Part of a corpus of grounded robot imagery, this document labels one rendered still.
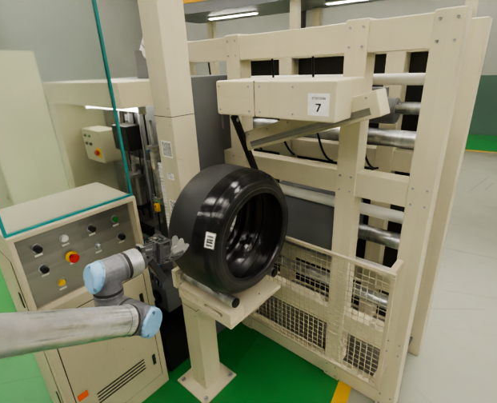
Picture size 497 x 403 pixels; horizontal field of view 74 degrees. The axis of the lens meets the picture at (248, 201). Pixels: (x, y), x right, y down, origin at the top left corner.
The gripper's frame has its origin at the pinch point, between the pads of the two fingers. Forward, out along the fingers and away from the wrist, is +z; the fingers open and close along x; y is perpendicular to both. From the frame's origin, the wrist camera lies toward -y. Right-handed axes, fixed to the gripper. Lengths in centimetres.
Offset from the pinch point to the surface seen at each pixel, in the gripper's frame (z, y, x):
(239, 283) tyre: 18.5, -19.2, -11.7
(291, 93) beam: 41, 57, -17
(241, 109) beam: 41, 50, 10
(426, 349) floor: 149, -106, -68
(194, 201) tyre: 7.1, 16.0, 2.9
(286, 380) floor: 70, -114, -8
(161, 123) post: 16, 43, 35
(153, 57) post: 13, 69, 34
